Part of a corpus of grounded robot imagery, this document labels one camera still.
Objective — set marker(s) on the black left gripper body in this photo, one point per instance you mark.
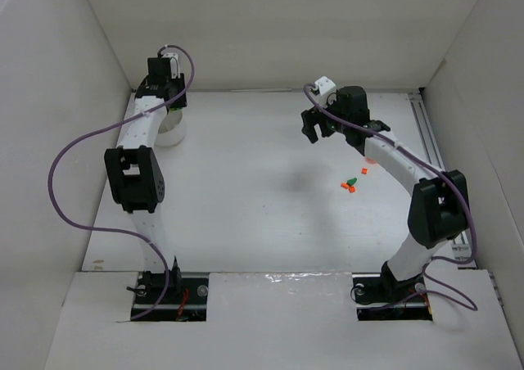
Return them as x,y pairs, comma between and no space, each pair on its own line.
176,101

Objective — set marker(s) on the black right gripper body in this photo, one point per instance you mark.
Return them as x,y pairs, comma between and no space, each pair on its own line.
318,119

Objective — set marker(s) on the white divided round container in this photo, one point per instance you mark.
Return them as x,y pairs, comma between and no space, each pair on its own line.
172,130

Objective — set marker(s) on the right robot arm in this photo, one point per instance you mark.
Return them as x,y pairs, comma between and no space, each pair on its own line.
438,211

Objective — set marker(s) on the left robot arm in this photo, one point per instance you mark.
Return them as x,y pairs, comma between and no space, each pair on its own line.
134,174

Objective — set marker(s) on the small orange lego pieces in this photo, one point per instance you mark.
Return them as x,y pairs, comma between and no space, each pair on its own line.
348,187

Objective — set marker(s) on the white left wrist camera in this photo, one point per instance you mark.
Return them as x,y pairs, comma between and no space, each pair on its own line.
174,64

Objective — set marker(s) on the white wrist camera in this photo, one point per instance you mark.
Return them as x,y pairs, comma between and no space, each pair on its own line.
323,89
174,64

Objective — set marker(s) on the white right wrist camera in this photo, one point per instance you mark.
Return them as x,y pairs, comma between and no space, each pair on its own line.
323,89

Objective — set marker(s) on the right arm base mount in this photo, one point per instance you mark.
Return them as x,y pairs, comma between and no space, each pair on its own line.
374,302

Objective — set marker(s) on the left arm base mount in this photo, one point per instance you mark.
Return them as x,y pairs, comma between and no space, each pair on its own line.
185,303

